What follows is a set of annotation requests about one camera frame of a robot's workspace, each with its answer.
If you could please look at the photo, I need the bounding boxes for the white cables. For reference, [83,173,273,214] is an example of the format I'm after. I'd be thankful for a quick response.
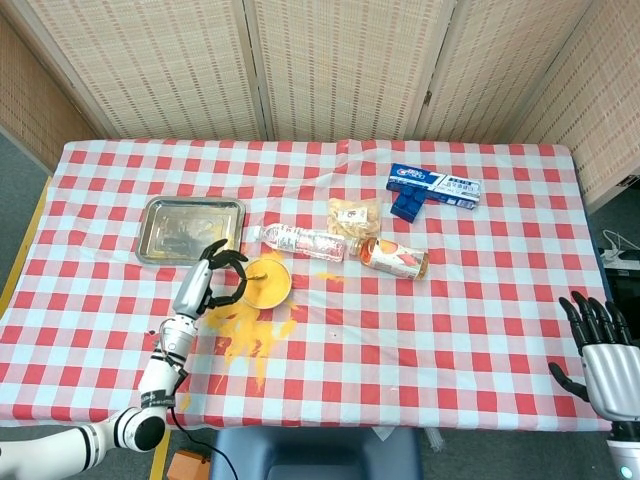
[599,229,640,261]

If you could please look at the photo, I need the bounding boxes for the metal tray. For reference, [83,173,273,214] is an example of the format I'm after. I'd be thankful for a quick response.
[135,196,247,266]

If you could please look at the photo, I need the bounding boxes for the orange object on floor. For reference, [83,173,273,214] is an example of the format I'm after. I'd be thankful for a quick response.
[167,448,214,480]

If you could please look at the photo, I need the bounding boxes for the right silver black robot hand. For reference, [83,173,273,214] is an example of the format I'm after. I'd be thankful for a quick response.
[548,291,640,426]

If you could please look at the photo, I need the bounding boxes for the spilled yellow powder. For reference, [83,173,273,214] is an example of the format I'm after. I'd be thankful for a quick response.
[177,249,346,412]

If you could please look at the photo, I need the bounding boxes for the red white checked tablecloth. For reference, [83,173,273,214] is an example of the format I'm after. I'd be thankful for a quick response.
[0,138,619,432]

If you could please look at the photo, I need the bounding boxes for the clear plastic water bottle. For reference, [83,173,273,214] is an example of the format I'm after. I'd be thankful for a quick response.
[248,223,348,264]

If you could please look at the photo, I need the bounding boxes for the black box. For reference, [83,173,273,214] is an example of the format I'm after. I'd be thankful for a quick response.
[604,267,640,306]

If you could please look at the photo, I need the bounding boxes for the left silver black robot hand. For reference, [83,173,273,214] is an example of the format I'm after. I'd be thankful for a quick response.
[172,238,250,321]

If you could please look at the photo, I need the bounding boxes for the orange juice bottle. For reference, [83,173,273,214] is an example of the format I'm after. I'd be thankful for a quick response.
[348,236,430,282]

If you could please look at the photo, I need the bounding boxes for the yellow bowl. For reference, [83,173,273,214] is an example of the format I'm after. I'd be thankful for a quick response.
[241,257,293,307]

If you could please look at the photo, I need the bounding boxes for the blue toothpaste box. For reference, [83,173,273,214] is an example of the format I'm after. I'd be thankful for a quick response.
[385,163,482,211]

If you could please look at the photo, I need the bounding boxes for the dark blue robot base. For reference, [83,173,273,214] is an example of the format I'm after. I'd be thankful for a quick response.
[209,427,424,480]

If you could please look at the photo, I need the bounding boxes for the woven folding screen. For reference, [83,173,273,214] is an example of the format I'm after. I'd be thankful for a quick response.
[0,0,640,211]

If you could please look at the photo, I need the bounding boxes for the blue building block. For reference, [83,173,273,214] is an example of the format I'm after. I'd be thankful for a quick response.
[390,187,426,223]

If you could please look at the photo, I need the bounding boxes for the clear snack bag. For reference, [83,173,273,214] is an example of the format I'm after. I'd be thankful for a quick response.
[327,197,382,240]

